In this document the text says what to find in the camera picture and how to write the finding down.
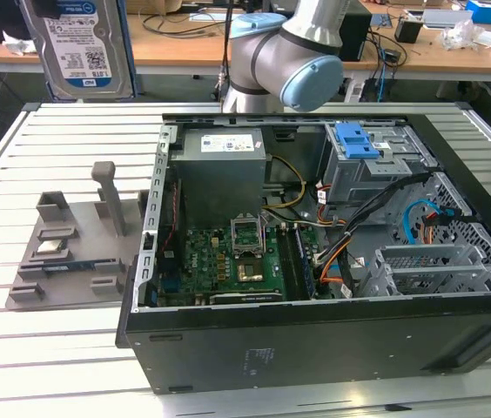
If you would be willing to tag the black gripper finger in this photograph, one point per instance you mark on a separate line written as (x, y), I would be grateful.
(47, 8)

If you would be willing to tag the hard disk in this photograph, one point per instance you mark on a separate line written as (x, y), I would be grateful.
(80, 43)

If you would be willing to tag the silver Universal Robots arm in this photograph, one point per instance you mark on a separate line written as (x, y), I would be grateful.
(271, 56)

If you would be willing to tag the grey metal disk bay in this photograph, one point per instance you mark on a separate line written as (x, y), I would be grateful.
(424, 261)

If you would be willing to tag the crumpled white paper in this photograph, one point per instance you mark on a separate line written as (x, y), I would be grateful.
(19, 43)

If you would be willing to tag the silver CPU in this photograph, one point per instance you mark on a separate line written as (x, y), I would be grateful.
(51, 247)

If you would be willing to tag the grey parts rack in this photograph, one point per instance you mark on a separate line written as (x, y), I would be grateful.
(93, 244)

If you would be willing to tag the grey power supply unit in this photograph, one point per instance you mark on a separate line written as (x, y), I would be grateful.
(219, 183)

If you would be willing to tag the green motherboard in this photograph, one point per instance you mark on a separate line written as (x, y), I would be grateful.
(202, 261)

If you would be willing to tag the black desktop tower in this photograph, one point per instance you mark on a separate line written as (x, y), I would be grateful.
(356, 35)

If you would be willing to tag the white power adapter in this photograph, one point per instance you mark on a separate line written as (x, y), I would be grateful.
(354, 91)

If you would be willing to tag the CPU socket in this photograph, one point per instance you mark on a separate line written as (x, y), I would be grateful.
(250, 272)

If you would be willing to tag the blue plastic drive latch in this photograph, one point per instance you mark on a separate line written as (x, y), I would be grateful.
(354, 141)

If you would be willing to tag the black RAM slot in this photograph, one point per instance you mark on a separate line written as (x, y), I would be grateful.
(288, 261)

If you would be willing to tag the grey metal drive cage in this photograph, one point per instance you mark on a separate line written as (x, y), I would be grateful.
(358, 174)

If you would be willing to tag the black graphics card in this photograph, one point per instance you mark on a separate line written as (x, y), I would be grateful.
(250, 298)

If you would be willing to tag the bluish RAM slot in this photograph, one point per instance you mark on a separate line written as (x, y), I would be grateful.
(307, 265)

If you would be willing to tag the flat grey box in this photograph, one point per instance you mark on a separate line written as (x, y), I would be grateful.
(445, 18)

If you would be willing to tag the clear plastic bag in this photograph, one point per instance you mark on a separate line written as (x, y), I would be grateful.
(463, 35)

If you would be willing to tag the black open PC case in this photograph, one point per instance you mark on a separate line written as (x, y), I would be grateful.
(315, 348)

